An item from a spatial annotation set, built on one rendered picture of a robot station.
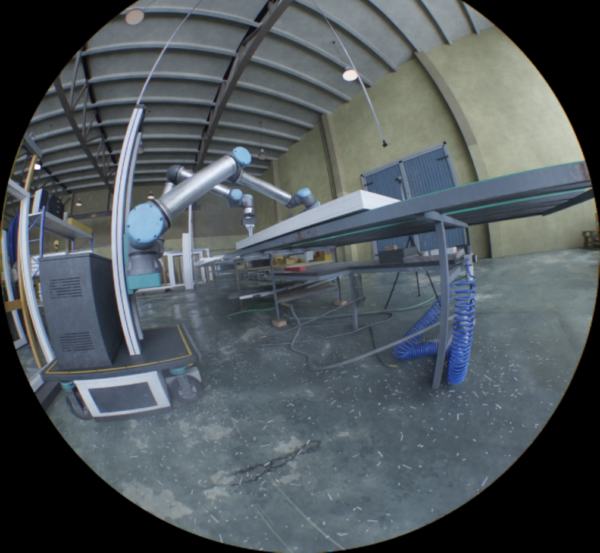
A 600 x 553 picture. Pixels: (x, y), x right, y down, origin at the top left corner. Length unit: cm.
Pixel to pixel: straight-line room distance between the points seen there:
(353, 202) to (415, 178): 706
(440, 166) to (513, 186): 703
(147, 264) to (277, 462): 94
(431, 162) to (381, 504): 778
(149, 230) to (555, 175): 122
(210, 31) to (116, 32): 343
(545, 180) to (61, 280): 167
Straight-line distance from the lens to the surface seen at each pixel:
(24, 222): 219
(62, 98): 876
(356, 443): 88
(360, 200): 74
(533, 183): 62
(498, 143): 772
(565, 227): 768
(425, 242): 746
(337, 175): 960
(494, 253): 676
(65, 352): 120
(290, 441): 91
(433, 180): 755
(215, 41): 864
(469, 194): 60
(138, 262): 95
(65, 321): 114
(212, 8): 812
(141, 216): 79
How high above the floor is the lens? 72
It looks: 1 degrees up
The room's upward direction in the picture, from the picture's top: 7 degrees counter-clockwise
